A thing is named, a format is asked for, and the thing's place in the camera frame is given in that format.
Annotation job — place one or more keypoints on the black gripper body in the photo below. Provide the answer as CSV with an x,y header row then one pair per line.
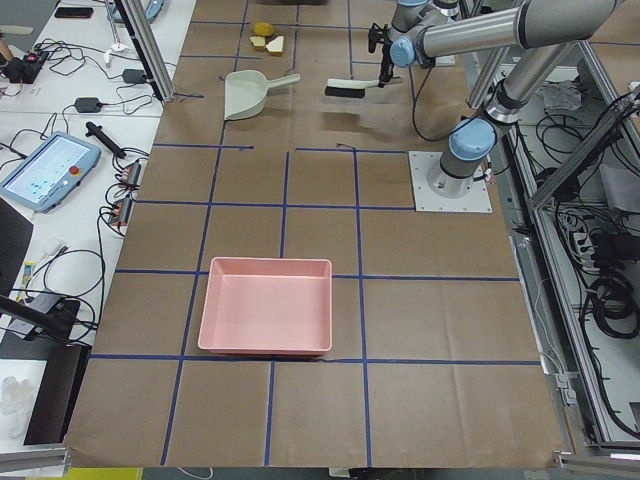
x,y
385,64

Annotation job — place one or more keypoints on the yellow potato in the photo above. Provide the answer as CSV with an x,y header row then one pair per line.
x,y
263,29

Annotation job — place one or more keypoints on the pale green plastic dustpan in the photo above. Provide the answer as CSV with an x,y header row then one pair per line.
x,y
246,92

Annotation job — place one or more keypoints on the black power adapter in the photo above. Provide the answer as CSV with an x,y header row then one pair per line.
x,y
134,76
88,105

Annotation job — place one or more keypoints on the white bread slice with crust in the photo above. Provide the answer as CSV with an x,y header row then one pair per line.
x,y
275,46

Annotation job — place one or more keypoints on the small bread piece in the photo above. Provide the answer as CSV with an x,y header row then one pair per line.
x,y
258,42

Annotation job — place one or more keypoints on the second grey robot base plate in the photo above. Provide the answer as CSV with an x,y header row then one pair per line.
x,y
436,192

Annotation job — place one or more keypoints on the pink plastic tray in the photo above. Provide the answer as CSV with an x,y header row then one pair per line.
x,y
268,306

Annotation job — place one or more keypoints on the aluminium frame post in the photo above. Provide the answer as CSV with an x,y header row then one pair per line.
x,y
135,21

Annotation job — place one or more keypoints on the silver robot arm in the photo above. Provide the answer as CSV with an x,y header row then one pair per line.
x,y
408,25
525,43

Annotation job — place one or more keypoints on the white hand brush black bristles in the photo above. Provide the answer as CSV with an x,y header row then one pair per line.
x,y
347,88

